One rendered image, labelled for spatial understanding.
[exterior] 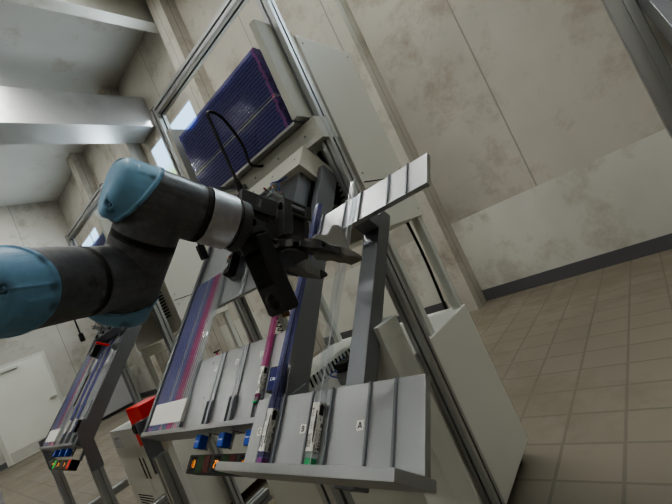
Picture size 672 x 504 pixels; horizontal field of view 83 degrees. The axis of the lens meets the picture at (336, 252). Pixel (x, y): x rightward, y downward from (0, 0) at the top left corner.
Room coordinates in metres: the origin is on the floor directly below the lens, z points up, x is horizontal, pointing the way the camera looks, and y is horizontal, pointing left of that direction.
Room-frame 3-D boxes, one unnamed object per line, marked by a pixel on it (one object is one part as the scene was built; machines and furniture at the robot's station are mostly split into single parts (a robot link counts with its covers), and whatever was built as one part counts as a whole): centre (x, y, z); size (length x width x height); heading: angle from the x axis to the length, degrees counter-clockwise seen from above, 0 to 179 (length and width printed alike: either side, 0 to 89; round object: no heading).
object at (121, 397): (9.68, 6.72, 0.75); 0.84 x 0.69 x 1.50; 140
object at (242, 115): (1.33, 0.13, 1.52); 0.51 x 0.13 x 0.27; 51
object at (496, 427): (1.46, 0.10, 0.31); 0.70 x 0.65 x 0.62; 51
